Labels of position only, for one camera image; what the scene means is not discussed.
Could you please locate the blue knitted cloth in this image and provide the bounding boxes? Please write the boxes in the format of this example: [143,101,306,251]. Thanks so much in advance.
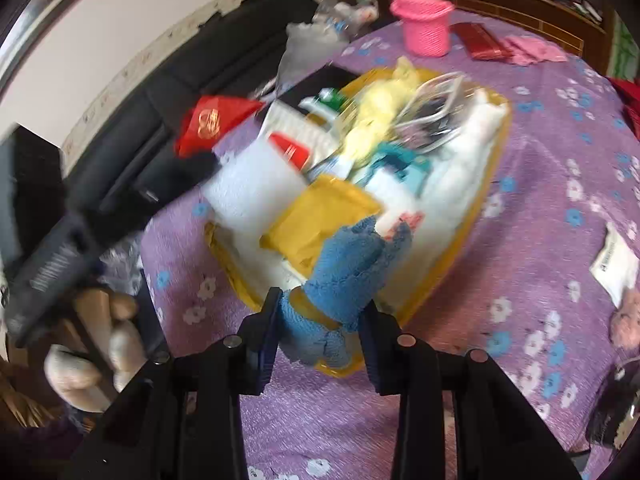
[279,217,412,368]

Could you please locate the green white snack packet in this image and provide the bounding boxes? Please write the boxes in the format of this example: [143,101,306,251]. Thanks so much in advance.
[298,87,348,115]

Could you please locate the white gloved left hand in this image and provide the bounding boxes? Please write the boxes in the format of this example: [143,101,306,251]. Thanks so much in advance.
[44,288,146,414]

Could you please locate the black sofa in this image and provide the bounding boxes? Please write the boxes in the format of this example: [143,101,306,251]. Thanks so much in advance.
[66,0,318,233]

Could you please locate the purple floral tablecloth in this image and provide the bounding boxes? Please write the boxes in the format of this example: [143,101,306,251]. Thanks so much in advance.
[139,8,640,480]

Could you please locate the pink plush ball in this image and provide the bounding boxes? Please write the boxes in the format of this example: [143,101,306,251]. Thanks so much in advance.
[610,288,640,350]

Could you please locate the white foam sheet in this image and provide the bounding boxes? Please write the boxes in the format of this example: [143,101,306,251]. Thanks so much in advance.
[203,139,307,240]

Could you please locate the white tissue packet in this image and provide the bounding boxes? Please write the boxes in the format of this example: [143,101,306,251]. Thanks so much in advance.
[589,222,639,309]

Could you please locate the white fluffy towel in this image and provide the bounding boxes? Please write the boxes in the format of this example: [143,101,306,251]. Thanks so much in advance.
[208,87,510,318]

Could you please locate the yellow storage tray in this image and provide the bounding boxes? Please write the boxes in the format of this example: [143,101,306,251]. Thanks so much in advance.
[203,58,511,377]

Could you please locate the yellow padded envelope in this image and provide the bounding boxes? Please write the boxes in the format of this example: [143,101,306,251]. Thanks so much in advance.
[259,174,383,278]

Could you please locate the red white plastic bag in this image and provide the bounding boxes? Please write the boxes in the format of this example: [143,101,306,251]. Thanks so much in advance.
[258,101,340,172]

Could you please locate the clear plastic box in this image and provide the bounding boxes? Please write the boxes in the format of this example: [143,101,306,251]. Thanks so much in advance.
[393,72,478,154]

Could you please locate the yellow plastic bag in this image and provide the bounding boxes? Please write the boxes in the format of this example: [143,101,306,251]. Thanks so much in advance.
[342,56,421,168]

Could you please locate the clear plastic bag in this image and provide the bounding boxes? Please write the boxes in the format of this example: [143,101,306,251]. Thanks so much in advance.
[248,0,380,101]

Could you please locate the black smartphone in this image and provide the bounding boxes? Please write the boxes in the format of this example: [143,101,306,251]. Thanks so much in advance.
[278,64,359,113]

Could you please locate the red jacket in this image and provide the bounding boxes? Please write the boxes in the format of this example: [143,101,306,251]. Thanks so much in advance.
[608,78,640,140]

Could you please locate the pink cloth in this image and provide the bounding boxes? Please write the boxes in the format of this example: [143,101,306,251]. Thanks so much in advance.
[501,36,567,66]

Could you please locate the red wallet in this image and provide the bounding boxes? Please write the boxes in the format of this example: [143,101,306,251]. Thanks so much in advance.
[451,23,512,61]

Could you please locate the wooden counter ledge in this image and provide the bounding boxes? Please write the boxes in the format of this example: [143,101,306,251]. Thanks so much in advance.
[359,0,609,59]

